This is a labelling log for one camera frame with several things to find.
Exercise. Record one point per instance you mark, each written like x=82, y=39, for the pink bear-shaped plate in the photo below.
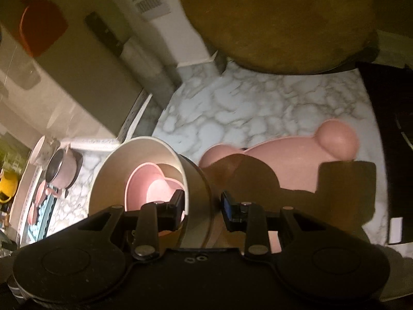
x=290, y=164

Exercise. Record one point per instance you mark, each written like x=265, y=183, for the black gas stove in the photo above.
x=393, y=135

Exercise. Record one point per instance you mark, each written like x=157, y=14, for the green glass pitcher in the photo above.
x=11, y=151

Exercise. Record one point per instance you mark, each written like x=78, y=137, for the teal dish rack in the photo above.
x=45, y=222

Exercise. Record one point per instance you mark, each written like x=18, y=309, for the white patterned bowl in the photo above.
x=40, y=150

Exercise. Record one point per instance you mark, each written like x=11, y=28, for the yellow mug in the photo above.
x=8, y=187

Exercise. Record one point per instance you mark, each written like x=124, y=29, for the cream bowl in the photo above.
x=109, y=180

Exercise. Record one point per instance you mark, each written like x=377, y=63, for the round wooden cutting board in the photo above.
x=277, y=22

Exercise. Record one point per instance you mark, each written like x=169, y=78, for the orange spatula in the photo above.
x=43, y=27

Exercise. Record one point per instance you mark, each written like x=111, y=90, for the pink pot with steel inside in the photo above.
x=66, y=168

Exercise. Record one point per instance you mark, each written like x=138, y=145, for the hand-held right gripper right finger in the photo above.
x=227, y=206

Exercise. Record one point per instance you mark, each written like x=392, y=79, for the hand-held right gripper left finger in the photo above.
x=174, y=210

